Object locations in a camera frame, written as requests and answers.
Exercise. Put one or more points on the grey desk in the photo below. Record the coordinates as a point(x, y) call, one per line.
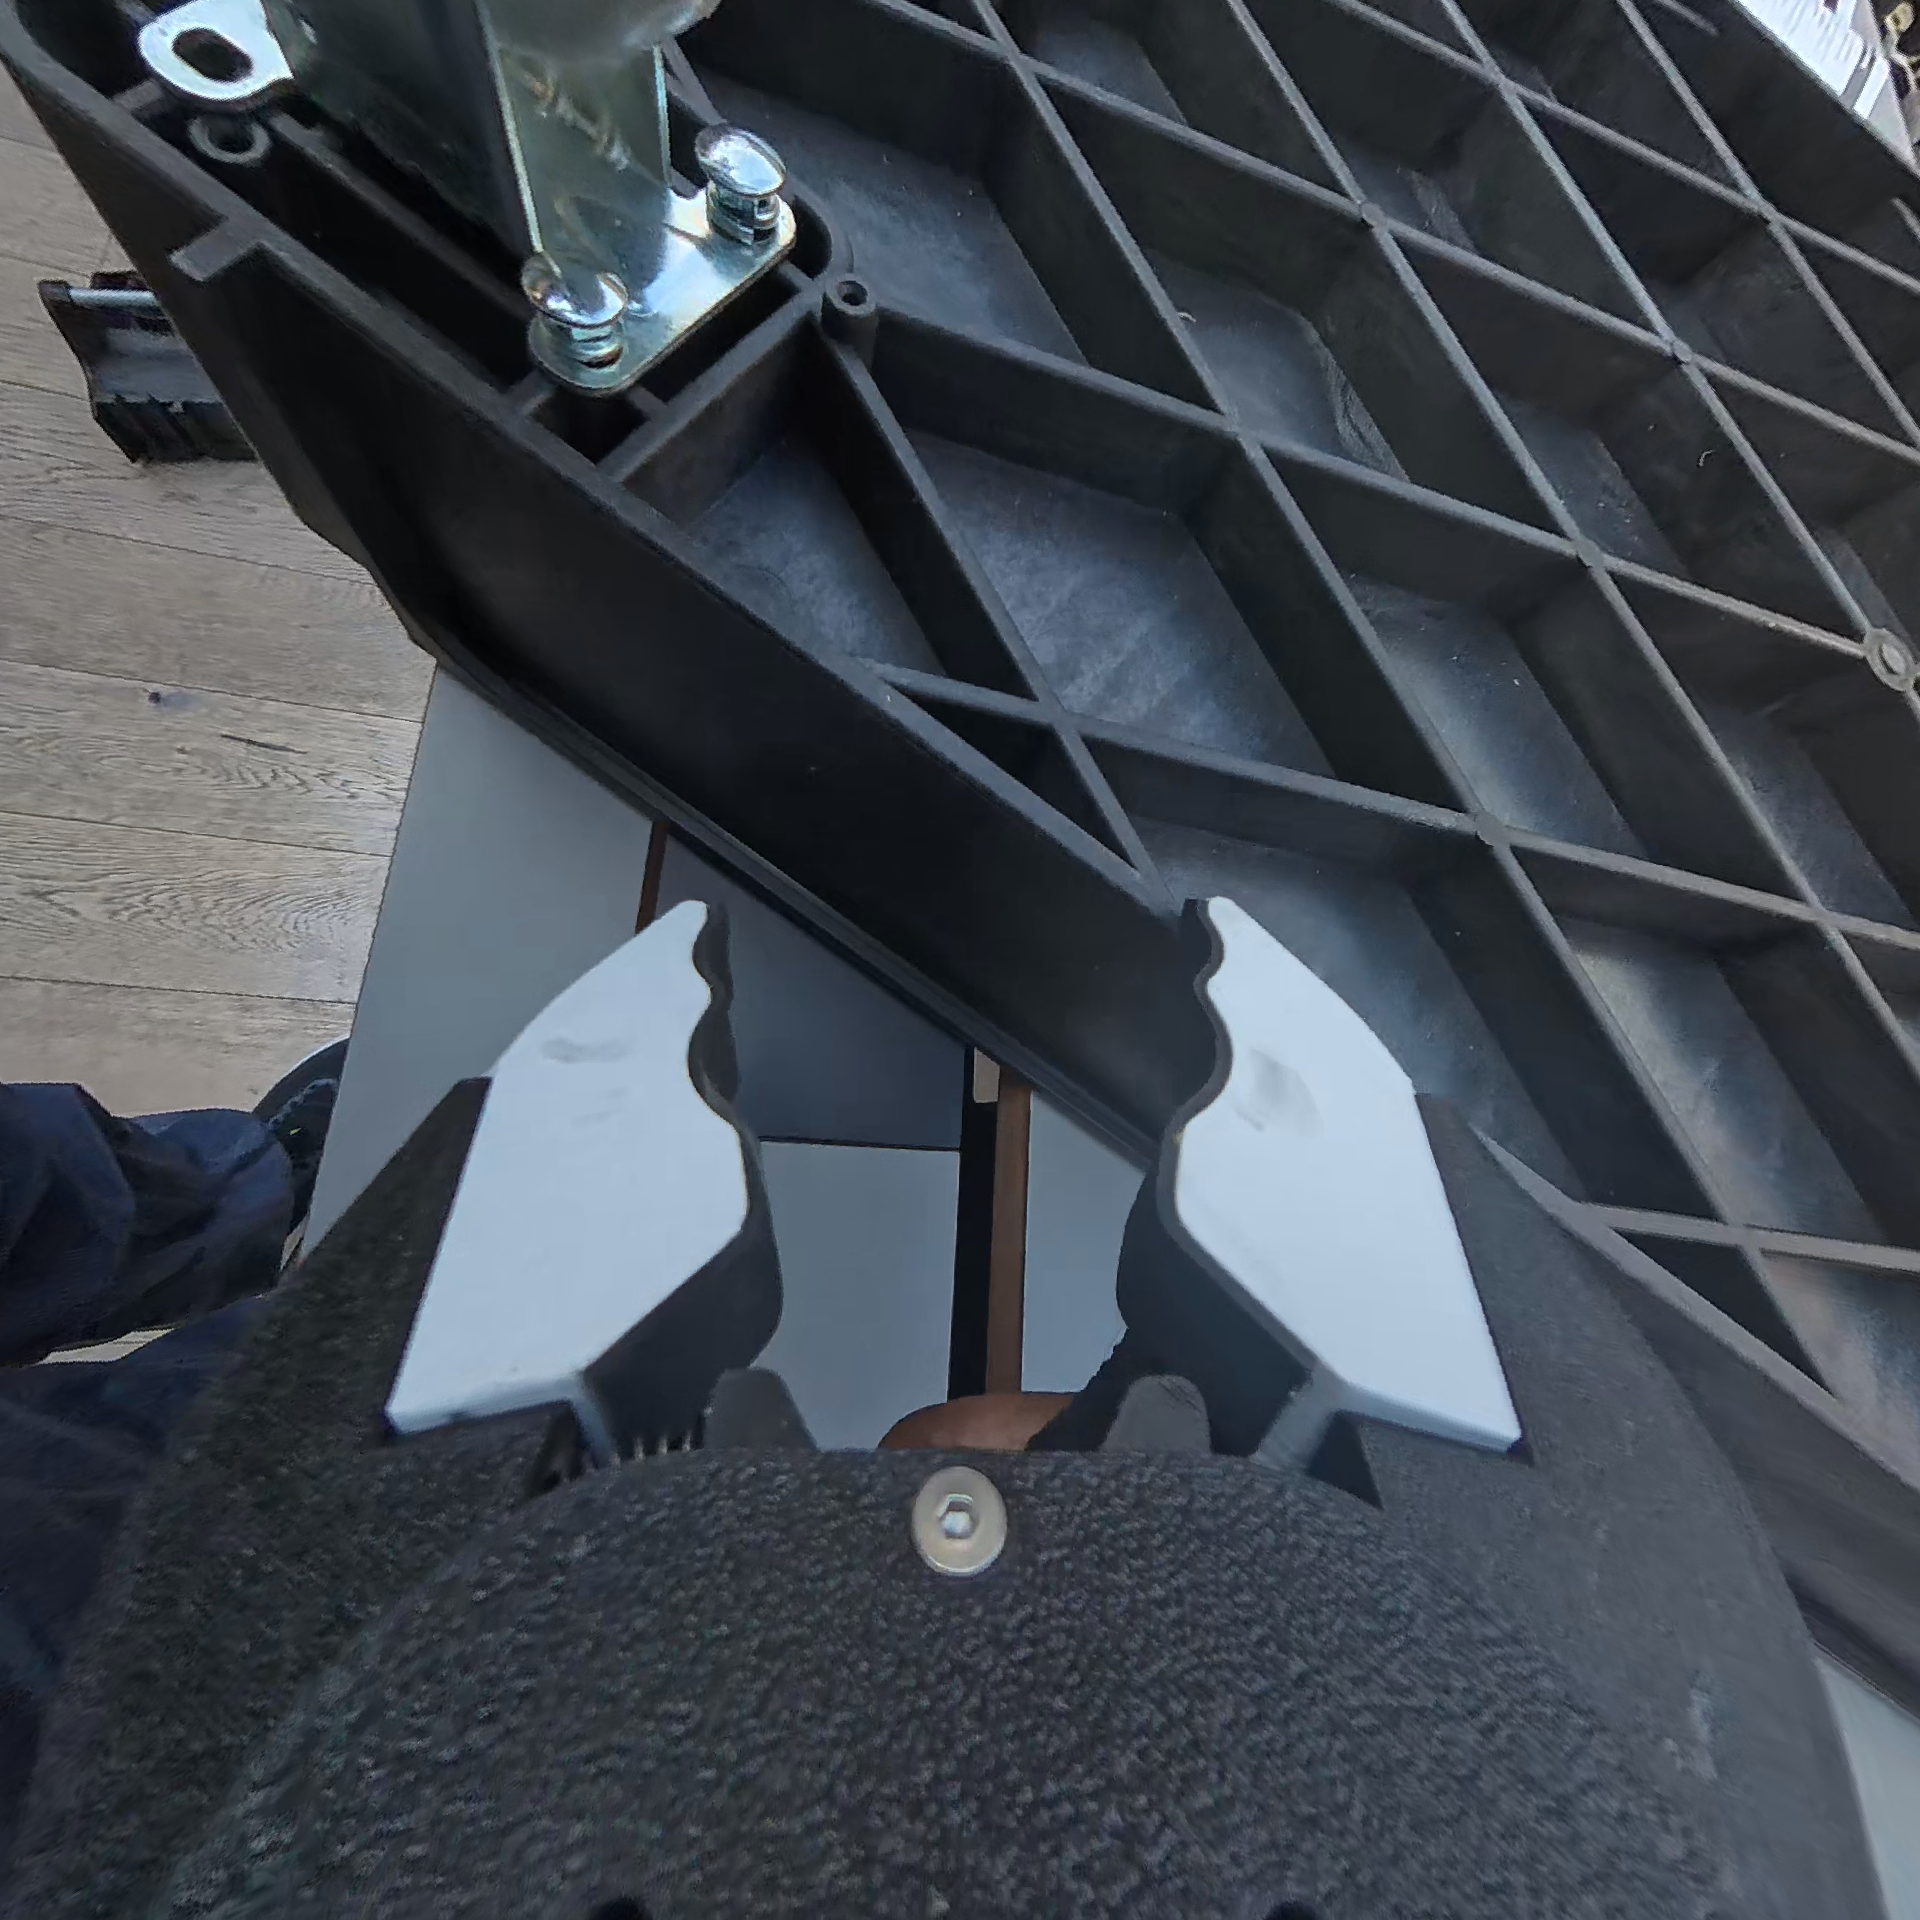
point(497, 900)

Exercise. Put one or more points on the brown wooden desk beam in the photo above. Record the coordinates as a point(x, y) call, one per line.
point(1011, 1245)

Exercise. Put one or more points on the person's right shoe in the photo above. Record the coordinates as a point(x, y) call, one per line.
point(309, 1120)

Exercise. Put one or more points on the white caster with metal bracket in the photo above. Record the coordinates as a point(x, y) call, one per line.
point(584, 138)

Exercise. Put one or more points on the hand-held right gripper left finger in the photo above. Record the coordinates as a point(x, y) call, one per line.
point(584, 1202)

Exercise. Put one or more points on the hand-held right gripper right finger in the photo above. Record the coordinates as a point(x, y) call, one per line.
point(1335, 1245)

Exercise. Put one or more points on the black plastic dolly platform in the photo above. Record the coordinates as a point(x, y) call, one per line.
point(1050, 599)

